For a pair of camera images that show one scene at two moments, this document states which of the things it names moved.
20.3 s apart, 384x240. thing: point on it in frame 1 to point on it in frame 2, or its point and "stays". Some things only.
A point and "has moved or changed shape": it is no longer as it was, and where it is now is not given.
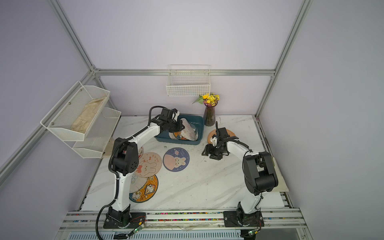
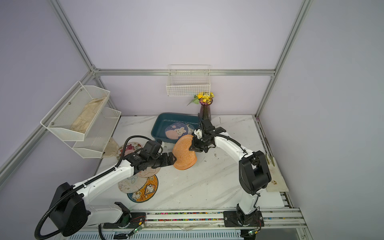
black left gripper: [180, 126] to [170, 160]
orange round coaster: [213, 133] has moved or changed shape
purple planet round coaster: [176, 159] to [176, 130]
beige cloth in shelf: [82, 122] stays
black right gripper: [206, 152] to [193, 147]
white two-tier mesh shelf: [81, 121] stays
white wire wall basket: [188, 80] stays
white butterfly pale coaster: [137, 182] stays
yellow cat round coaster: [147, 192] stays
